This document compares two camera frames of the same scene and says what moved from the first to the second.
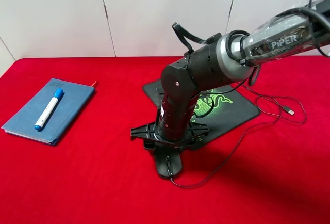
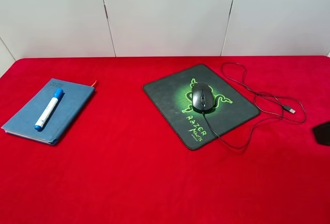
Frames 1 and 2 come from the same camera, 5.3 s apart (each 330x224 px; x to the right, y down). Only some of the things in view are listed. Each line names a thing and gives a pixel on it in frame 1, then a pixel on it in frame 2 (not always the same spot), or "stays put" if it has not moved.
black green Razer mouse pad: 216,109 stays put
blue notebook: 66,110 stays put
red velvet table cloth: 272,168 stays put
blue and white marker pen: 42,120 stays put
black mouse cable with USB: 282,110 -> 292,111
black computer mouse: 168,161 -> 202,98
